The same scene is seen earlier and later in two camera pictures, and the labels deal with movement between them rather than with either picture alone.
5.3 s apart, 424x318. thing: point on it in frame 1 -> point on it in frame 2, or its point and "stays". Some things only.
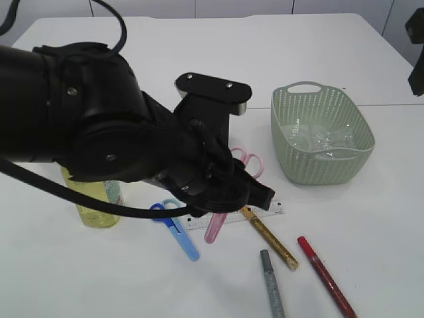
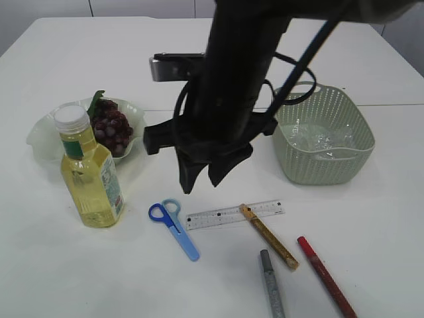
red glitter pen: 328,279 stays
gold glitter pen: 284,255 stays
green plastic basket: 320,136 stays
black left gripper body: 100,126 -> 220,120
